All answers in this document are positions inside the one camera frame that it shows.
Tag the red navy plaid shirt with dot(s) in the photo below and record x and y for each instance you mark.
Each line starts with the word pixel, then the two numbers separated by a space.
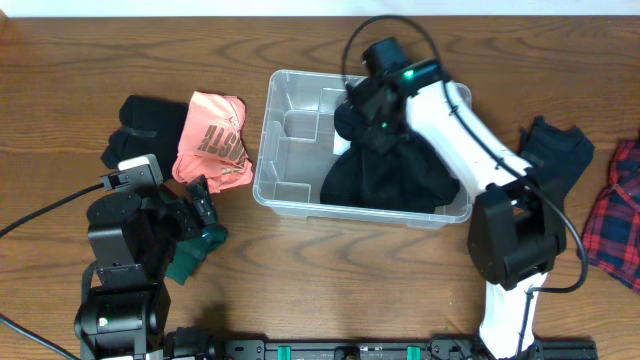
pixel 611 233

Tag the folded black garment with tape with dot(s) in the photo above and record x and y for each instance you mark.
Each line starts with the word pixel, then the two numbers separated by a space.
pixel 149 125

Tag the dark navy garment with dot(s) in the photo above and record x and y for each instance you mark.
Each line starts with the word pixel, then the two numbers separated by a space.
pixel 564 154

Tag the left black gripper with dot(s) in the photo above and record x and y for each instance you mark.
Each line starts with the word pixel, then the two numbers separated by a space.
pixel 195 212

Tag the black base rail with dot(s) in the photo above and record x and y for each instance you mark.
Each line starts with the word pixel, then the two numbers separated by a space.
pixel 196 343

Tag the white label in bin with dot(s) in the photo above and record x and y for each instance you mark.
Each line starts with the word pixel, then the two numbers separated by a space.
pixel 340 145

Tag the large black garment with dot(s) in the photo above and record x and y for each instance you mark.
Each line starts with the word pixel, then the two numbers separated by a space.
pixel 387 166

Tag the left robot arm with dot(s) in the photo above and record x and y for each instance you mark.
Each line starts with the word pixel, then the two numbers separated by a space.
pixel 134 235

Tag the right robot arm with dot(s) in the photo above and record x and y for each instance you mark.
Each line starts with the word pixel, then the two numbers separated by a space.
pixel 517 223

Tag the dark green folded garment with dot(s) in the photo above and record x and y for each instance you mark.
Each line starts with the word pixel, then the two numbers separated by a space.
pixel 191 253

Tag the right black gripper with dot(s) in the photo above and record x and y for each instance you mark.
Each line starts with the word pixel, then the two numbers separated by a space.
pixel 370 126

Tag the pink folded printed t-shirt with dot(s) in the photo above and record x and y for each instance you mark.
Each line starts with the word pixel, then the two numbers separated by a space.
pixel 211 145

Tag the clear plastic storage bin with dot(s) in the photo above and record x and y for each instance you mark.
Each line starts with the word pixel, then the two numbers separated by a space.
pixel 296 153

